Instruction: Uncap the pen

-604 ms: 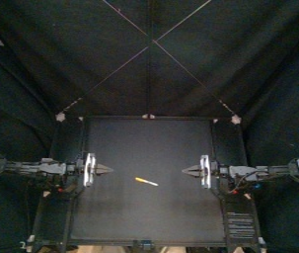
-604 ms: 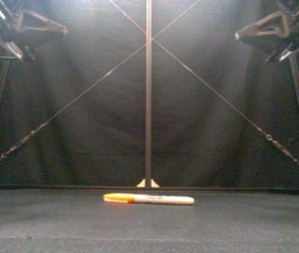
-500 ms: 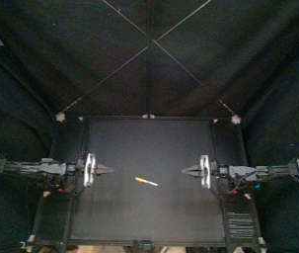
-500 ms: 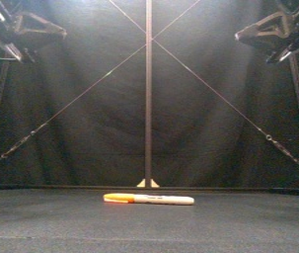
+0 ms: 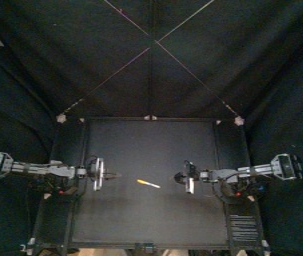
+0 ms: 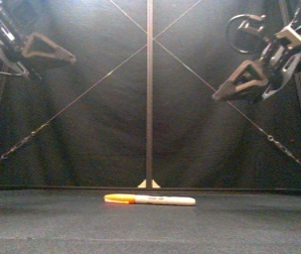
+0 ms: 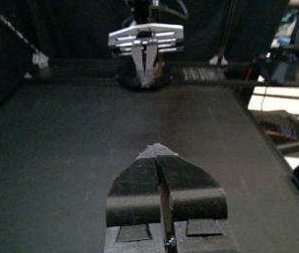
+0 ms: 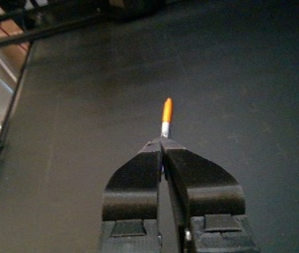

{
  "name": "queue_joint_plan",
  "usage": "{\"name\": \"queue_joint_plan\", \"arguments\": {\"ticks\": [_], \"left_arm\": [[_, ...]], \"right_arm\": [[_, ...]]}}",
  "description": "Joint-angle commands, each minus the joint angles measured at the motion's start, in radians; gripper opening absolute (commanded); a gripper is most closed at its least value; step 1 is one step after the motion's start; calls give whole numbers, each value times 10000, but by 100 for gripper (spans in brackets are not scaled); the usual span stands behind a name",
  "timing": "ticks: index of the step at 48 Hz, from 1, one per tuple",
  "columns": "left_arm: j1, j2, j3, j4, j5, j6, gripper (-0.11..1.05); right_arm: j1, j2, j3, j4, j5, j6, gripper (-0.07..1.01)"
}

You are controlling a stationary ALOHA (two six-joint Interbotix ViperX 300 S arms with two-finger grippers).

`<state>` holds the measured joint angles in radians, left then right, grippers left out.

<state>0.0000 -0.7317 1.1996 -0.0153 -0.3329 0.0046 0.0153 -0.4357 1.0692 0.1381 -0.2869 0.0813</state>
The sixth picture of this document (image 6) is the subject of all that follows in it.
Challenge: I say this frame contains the grey marker pen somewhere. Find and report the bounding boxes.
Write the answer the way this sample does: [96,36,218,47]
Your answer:
[102,192,198,207]

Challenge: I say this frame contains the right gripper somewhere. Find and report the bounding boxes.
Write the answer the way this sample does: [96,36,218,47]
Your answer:
[211,25,301,103]

